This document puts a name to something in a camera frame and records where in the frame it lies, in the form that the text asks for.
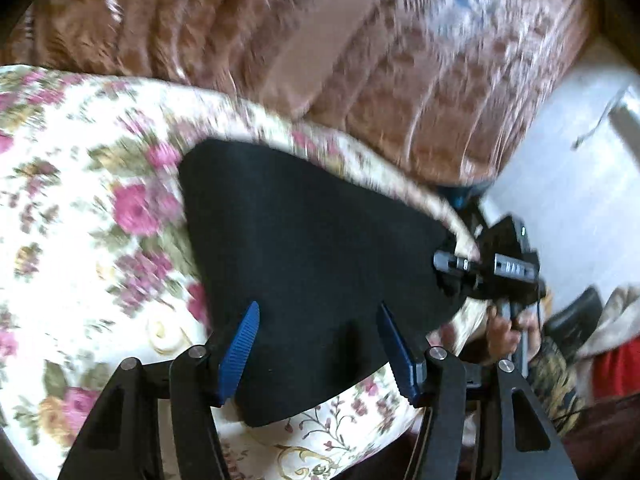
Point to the dark patterned garment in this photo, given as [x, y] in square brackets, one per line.
[555, 385]

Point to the grey furniture leg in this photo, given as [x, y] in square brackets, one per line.
[627, 120]

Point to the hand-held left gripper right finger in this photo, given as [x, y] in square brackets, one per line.
[396, 352]

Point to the black pants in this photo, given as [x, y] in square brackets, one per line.
[310, 270]

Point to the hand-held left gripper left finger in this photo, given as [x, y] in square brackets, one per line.
[241, 347]

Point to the red and white garment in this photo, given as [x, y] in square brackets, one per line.
[612, 345]

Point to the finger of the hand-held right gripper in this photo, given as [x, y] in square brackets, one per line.
[455, 262]

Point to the floral bed sheet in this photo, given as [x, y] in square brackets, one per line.
[90, 240]

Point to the black object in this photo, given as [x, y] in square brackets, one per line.
[575, 312]

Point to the person's right hand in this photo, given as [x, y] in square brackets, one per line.
[502, 335]

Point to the brown patterned blanket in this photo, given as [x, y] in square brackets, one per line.
[350, 60]

